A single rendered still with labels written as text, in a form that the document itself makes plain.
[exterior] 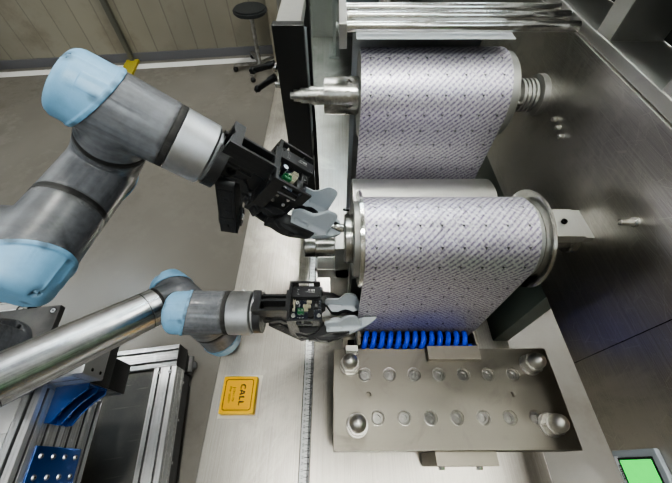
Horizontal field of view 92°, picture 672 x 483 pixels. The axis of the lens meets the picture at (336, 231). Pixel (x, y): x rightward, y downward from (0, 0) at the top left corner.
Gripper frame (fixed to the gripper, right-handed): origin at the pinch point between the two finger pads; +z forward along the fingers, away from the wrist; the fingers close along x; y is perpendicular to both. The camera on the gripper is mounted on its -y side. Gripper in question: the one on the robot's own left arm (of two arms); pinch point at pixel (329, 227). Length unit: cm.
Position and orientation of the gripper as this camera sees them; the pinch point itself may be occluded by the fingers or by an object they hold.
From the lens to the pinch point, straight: 50.7
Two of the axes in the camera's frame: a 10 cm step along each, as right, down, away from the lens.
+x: 0.0, -8.1, 5.9
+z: 7.7, 3.8, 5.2
